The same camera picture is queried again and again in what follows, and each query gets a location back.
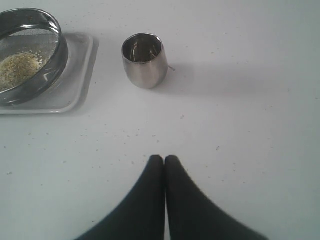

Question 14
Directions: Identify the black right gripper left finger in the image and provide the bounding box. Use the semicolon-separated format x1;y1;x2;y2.
78;155;165;240

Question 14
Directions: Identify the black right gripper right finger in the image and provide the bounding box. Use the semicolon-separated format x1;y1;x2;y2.
164;155;267;240

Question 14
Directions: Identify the stainless steel cup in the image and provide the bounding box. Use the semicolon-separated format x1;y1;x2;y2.
121;33;169;90

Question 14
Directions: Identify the yellow fine grain pile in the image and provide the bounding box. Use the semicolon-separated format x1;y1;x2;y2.
0;52;43;92

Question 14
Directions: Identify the round steel mesh sieve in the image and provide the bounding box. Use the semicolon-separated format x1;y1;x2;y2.
0;8;69;106

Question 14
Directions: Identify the white rectangular plastic tray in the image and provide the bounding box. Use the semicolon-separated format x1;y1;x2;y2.
0;33;99;116

